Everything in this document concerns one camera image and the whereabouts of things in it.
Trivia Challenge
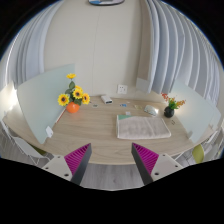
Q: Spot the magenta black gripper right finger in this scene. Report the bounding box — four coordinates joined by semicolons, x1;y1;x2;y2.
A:
131;143;182;185

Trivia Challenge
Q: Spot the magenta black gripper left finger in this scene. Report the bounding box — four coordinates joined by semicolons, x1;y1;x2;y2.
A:
42;143;92;185

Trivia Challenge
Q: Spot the beige folded towel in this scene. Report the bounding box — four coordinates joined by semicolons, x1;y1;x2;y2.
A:
116;116;171;140

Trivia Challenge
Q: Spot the green card under towel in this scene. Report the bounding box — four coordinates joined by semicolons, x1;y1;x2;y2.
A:
117;115;132;120

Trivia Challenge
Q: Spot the yellow-green chair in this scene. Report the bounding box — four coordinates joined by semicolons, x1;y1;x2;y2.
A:
192;144;204;164

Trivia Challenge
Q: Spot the white computer mouse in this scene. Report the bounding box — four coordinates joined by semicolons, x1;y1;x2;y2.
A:
144;105;158;116

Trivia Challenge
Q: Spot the black vase with orange flowers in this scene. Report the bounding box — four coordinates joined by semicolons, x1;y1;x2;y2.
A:
162;93;186;118

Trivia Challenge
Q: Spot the white chair left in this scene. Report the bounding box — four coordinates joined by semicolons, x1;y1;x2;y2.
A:
1;121;48;165

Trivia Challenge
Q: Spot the orange vase with sunflowers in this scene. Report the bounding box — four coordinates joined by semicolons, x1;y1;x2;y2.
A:
57;73;90;113

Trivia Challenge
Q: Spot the white rectangular box device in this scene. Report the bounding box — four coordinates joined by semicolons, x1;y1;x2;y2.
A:
101;95;112;104

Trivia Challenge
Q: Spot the left white curtain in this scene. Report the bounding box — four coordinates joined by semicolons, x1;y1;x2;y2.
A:
0;0;64;91

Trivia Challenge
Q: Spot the white curtain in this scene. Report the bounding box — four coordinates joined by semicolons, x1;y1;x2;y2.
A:
0;0;64;91
144;0;220;104

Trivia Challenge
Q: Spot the right white curtain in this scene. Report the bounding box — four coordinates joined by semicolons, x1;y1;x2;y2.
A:
144;0;220;104

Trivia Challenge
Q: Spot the white wall socket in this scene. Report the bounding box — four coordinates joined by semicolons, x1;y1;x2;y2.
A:
117;84;128;94

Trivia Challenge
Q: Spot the wall clock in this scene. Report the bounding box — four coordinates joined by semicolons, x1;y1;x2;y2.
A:
88;0;125;6

